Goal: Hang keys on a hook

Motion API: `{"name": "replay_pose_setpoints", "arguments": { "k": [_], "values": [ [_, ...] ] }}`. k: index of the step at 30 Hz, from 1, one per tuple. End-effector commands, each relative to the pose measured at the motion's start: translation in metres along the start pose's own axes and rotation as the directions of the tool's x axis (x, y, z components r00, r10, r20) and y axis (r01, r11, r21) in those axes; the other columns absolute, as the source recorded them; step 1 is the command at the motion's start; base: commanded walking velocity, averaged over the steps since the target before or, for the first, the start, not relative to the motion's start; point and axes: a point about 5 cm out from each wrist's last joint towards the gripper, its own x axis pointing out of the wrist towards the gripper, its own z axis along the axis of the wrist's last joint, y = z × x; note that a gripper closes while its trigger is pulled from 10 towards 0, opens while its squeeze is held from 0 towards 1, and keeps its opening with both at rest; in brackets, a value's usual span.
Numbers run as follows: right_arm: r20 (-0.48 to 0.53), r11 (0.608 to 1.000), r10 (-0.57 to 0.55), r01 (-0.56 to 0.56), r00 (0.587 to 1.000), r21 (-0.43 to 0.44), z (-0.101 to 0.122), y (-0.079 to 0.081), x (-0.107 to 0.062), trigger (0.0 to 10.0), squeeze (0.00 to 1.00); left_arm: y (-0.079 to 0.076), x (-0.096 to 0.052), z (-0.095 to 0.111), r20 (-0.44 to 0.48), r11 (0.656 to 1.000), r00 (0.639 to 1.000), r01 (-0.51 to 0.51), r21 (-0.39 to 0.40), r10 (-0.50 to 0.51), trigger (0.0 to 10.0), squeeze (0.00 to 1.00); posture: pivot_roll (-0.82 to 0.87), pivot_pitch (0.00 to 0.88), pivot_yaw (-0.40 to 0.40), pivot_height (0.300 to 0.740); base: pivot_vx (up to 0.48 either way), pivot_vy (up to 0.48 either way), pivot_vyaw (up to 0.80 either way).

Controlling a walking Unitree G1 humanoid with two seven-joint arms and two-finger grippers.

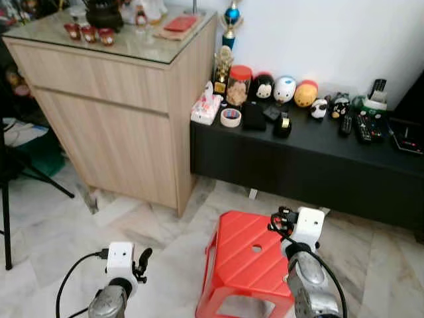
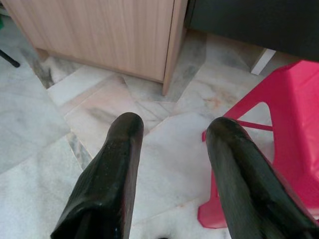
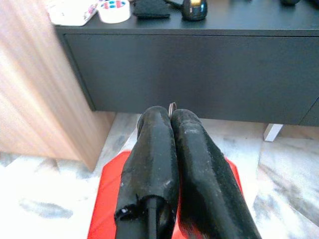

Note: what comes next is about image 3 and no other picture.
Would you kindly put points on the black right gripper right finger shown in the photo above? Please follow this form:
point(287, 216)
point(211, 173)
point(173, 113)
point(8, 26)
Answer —
point(204, 179)

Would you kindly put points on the pink white tissue box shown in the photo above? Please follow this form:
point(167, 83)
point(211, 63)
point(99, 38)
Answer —
point(69, 15)

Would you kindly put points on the black tape dispenser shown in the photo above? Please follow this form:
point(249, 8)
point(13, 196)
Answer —
point(194, 11)

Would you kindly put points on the white tape roll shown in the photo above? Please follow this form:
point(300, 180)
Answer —
point(112, 15)

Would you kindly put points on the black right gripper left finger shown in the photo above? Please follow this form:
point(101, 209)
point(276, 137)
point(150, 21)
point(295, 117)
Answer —
point(152, 161)

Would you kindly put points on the red plastic stool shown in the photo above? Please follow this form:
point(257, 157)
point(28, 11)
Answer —
point(107, 204)

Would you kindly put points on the black pouch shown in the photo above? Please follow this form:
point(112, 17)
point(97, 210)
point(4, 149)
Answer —
point(149, 10)

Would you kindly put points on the light wood cabinet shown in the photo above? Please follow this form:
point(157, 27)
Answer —
point(37, 87)

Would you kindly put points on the black low console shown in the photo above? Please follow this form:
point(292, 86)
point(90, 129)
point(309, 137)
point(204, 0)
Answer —
point(174, 74)

